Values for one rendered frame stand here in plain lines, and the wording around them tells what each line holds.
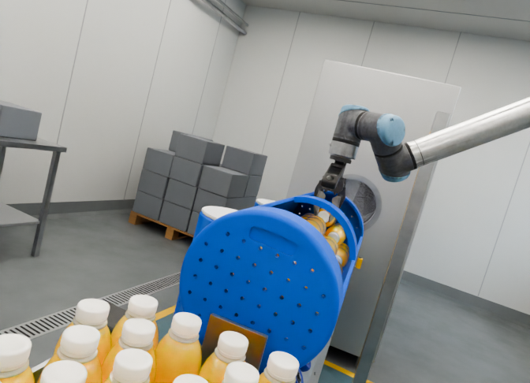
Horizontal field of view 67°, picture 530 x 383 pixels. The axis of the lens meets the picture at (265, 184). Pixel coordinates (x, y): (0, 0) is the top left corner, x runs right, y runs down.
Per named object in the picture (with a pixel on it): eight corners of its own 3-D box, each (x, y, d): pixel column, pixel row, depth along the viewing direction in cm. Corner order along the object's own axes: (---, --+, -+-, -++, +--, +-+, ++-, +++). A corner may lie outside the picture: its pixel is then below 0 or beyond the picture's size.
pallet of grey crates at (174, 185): (244, 247, 507) (269, 156, 495) (211, 257, 433) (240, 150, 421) (169, 217, 552) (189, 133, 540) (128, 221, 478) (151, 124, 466)
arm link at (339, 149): (358, 146, 125) (328, 139, 127) (353, 161, 125) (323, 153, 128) (360, 148, 133) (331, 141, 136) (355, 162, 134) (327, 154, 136)
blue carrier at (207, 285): (347, 277, 149) (375, 206, 146) (303, 409, 65) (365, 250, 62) (278, 247, 157) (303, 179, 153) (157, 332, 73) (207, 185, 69)
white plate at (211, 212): (199, 214, 141) (198, 218, 141) (274, 233, 143) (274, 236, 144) (204, 202, 168) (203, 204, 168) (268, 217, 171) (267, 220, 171)
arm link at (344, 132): (360, 103, 122) (336, 101, 130) (348, 143, 123) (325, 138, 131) (378, 111, 128) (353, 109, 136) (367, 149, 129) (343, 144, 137)
